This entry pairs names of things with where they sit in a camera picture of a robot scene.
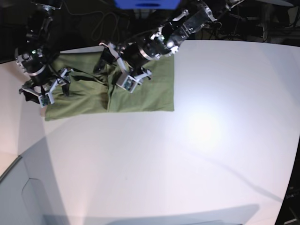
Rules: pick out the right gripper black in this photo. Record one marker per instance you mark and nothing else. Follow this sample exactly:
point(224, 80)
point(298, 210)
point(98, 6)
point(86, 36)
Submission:
point(46, 81)

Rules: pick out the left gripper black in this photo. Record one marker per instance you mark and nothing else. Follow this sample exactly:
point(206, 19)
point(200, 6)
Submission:
point(130, 52)

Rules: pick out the green T-shirt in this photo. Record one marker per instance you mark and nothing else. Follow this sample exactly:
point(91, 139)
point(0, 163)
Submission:
point(98, 93)

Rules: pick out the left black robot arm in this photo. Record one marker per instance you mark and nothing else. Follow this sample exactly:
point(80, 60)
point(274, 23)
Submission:
point(165, 37)

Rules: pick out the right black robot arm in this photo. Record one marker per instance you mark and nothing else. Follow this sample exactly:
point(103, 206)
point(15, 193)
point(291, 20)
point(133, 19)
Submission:
point(35, 57)

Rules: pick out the blue box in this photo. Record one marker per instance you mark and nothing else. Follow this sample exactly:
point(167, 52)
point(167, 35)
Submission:
point(147, 4)

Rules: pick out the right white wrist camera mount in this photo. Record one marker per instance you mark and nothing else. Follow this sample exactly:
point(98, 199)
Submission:
point(45, 99)

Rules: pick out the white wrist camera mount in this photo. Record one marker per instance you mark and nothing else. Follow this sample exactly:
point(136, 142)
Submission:
point(132, 75)
point(45, 99)

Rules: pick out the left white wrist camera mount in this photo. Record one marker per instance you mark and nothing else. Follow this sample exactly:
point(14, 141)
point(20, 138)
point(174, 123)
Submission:
point(132, 75)

